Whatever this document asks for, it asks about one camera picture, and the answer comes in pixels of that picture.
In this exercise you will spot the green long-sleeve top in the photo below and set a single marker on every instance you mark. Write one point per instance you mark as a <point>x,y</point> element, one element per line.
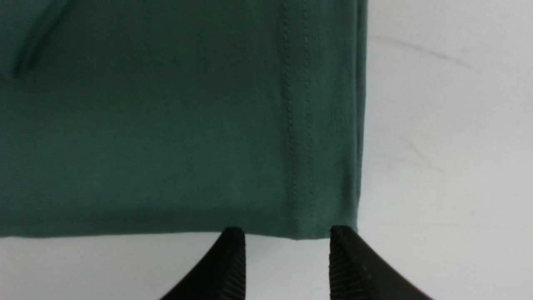
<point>166,116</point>

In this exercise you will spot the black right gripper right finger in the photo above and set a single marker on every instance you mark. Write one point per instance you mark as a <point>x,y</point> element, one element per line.
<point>357,272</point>

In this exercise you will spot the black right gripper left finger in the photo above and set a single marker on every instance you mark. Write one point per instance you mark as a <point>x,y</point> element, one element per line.
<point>219,275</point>

